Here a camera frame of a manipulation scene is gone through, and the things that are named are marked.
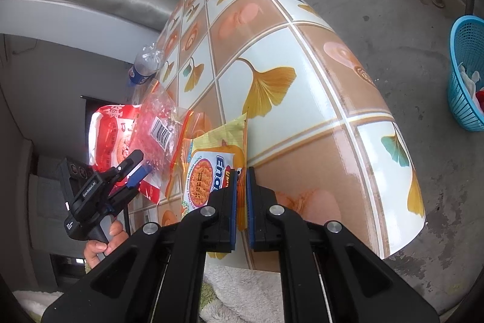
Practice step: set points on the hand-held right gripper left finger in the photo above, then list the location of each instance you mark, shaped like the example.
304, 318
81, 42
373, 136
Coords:
233, 209

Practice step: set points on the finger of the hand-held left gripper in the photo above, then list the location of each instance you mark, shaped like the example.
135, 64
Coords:
138, 176
130, 164

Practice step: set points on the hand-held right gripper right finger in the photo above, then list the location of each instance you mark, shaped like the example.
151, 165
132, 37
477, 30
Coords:
251, 209

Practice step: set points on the red and white snack bag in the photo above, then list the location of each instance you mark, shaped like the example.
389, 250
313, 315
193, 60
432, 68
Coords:
109, 133

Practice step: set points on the yellow noodle packet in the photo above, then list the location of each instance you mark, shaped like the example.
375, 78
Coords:
211, 164

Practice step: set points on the red clear plastic bag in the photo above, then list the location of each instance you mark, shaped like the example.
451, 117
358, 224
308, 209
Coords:
158, 111

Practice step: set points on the crushed plastic bottle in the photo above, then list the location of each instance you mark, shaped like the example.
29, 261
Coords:
143, 65

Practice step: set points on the blue plastic basket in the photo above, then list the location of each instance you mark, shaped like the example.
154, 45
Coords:
459, 81

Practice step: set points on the white plastic bag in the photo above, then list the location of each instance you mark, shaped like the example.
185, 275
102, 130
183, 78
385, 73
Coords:
469, 79

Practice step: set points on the person's left hand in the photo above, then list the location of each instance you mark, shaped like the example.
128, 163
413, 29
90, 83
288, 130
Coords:
94, 251

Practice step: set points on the white fluffy chair cushion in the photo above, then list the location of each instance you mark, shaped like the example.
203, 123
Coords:
242, 292

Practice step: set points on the green towel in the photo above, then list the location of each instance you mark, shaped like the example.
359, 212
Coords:
210, 294

